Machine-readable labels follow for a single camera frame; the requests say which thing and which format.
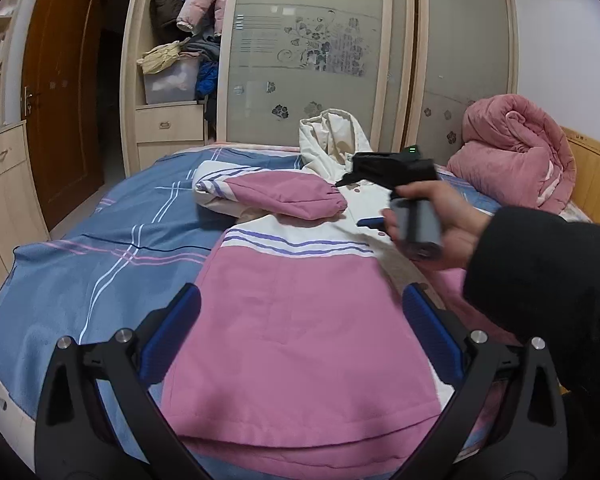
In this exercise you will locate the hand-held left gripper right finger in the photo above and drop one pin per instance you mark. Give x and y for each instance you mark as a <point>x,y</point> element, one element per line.
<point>432,332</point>

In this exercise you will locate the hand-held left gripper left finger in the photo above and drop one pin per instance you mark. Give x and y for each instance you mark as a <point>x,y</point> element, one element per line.
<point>172,330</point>

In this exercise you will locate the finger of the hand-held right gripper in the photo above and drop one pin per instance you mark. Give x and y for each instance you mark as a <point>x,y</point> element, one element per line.
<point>370,221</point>
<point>345,178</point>

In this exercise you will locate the pink and white hooded jacket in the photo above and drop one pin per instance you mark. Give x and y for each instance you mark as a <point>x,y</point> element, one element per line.
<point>300,320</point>

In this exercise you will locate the person's right forearm black sleeve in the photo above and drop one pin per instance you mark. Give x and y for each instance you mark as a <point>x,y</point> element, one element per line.
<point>545,310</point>

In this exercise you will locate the grey clothes pile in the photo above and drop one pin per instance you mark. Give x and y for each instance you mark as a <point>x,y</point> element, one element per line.
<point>202,47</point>

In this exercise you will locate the person's right hand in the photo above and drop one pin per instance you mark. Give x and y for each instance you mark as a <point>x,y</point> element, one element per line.
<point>460,225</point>

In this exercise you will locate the frosted flower-print sliding door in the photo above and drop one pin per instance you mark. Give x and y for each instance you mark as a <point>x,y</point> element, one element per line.
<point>305,85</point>
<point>465,50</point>

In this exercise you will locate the beige wardrobe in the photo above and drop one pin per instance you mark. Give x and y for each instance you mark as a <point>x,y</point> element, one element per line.
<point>405,60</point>

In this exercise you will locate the blue plaid bed sheet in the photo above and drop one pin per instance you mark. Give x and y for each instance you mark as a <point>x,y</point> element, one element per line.
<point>80,260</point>

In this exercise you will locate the pink rolled quilt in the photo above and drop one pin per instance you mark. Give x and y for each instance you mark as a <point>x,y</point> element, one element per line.
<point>510,150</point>

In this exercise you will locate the blue cloth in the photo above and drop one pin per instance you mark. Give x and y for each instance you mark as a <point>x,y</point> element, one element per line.
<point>207,80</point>

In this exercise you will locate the floral bed sheet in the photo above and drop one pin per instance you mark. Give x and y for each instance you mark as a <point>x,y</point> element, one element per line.
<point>575,212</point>

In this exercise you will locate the clear plastic storage box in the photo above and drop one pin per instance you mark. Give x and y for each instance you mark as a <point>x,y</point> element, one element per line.
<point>167,85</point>

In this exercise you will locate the wooden headboard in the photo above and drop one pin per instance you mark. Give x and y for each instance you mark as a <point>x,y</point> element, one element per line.
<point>597,175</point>

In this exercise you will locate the beige side cabinet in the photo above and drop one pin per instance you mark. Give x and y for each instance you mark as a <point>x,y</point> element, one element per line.
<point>5,200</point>

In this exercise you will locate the brown wooden door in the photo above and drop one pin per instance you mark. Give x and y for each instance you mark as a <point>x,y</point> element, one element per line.
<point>60,110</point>

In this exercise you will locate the beige bed frame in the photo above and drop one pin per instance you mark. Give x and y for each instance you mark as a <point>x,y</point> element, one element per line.
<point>5,420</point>

